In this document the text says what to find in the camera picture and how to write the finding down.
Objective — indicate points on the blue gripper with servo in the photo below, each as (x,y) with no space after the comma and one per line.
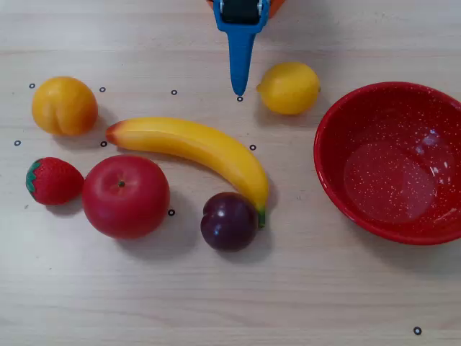
(240,29)

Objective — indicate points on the yellow toy lemon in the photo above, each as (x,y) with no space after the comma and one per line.
(290,88)

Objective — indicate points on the red speckled bowl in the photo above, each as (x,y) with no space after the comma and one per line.
(390,166)

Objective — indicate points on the yellow toy banana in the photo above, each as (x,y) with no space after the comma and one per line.
(201,144)

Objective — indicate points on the purple toy plum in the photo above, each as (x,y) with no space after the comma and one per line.
(228,221)

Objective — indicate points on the red toy apple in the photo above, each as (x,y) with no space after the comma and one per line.
(126,198)

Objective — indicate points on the yellow orange toy peach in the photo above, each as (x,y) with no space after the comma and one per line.
(65,106)

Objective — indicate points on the red toy strawberry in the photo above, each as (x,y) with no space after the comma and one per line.
(54,182)

